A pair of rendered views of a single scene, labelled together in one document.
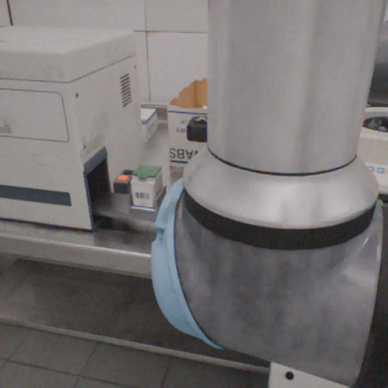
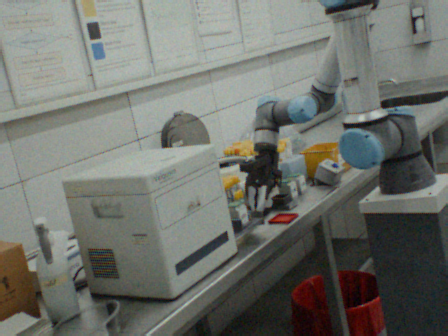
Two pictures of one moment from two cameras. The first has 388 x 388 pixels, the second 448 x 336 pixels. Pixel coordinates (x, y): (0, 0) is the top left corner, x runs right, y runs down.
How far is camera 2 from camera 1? 1.61 m
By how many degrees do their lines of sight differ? 65
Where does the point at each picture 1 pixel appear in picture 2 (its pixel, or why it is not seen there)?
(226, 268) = (383, 129)
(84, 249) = (253, 255)
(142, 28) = (17, 180)
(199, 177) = (369, 116)
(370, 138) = (235, 169)
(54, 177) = (220, 224)
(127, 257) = (267, 245)
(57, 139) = (218, 196)
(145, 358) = not seen: outside the picture
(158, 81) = not seen: hidden behind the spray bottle
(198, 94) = not seen: hidden behind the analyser
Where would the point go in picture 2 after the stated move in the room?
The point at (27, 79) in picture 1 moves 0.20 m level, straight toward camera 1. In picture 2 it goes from (203, 167) to (282, 150)
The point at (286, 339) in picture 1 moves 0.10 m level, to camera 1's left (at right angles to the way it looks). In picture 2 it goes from (393, 140) to (389, 149)
